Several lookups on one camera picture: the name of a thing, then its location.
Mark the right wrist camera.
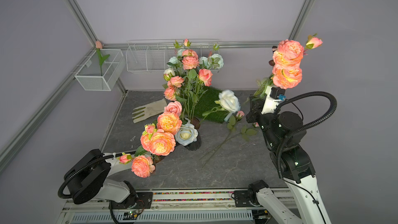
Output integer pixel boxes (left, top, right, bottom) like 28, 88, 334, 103
261, 86, 286, 115

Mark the magenta rose stem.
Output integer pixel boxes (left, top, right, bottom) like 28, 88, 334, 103
201, 111, 245, 166

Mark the white rose stem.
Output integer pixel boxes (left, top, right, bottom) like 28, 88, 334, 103
201, 89, 259, 141

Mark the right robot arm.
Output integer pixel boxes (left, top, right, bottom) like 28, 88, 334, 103
231, 91, 337, 224

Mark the pale blue rose spray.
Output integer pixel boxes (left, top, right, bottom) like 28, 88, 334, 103
163, 48, 224, 81

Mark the beige garden glove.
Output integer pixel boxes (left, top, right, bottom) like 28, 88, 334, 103
132, 99, 167, 123

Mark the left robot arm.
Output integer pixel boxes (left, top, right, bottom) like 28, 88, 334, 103
58, 149, 153, 211

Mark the large peach peony spray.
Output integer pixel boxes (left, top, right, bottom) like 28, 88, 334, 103
119, 112, 182, 178

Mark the white blue rose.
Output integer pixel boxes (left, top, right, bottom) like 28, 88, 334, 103
175, 123, 199, 146

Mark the dark glass vase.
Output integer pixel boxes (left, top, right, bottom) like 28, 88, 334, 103
185, 117, 202, 151

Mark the small peach rose spray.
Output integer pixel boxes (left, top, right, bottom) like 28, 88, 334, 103
163, 39, 212, 120

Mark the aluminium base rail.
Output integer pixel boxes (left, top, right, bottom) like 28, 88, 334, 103
55, 188, 332, 224

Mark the white wire wall rack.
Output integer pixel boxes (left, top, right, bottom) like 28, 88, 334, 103
125, 39, 219, 73

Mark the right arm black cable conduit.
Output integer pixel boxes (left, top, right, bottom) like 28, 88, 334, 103
275, 91, 338, 179

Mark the pink rose stem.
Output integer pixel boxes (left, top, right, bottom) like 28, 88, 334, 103
164, 101, 182, 117

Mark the green artificial grass mat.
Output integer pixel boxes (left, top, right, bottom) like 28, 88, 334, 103
194, 86, 229, 123

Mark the white mesh wall basket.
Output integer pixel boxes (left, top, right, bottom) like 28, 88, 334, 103
75, 49, 126, 91

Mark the peach peony bunch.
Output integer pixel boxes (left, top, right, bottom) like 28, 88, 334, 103
254, 34, 323, 99

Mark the pink tulip stem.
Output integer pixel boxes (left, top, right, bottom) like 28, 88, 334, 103
95, 40, 110, 76

